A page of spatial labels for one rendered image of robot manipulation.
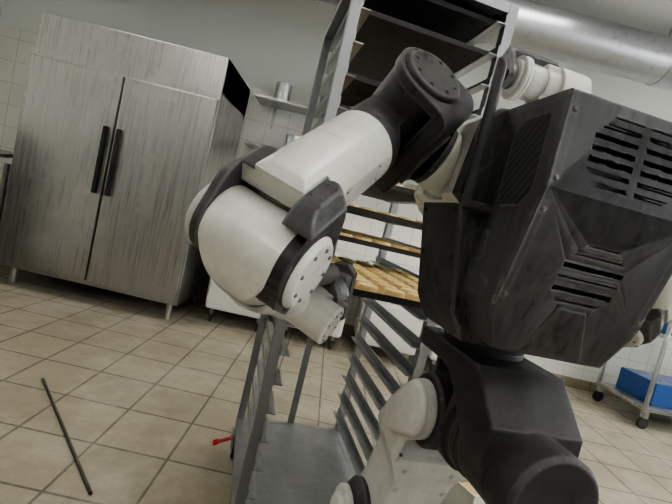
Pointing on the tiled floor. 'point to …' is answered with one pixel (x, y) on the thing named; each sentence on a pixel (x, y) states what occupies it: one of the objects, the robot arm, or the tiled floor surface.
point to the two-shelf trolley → (647, 391)
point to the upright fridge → (117, 159)
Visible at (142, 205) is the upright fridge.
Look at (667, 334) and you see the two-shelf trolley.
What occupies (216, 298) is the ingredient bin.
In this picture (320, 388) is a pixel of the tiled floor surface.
